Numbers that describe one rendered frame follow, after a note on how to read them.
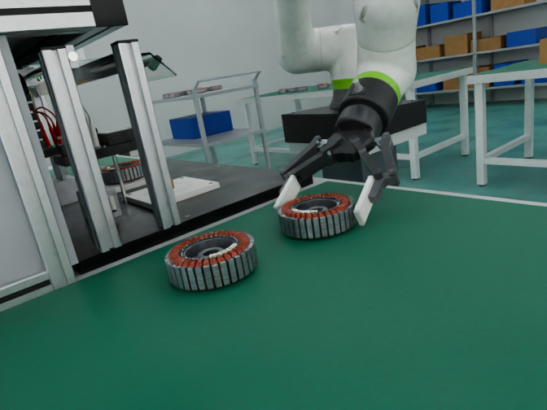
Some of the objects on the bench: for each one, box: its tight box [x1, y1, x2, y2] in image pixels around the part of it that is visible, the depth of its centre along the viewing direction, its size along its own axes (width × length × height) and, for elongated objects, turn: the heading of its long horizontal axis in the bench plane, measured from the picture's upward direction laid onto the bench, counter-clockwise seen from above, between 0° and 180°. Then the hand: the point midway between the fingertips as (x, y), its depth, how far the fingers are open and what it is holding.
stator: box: [278, 193, 357, 239], centre depth 64 cm, size 11×11×4 cm
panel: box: [0, 35, 79, 265], centre depth 81 cm, size 1×66×30 cm, turn 67°
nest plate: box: [123, 177, 220, 210], centre depth 90 cm, size 15×15×1 cm
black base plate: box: [60, 159, 313, 275], centre depth 99 cm, size 47×64×2 cm
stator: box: [164, 229, 258, 291], centre depth 54 cm, size 11×11×4 cm
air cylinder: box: [52, 175, 78, 206], centre depth 100 cm, size 5×8×6 cm
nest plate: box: [105, 177, 147, 194], centre depth 109 cm, size 15×15×1 cm
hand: (318, 210), depth 64 cm, fingers open, 13 cm apart
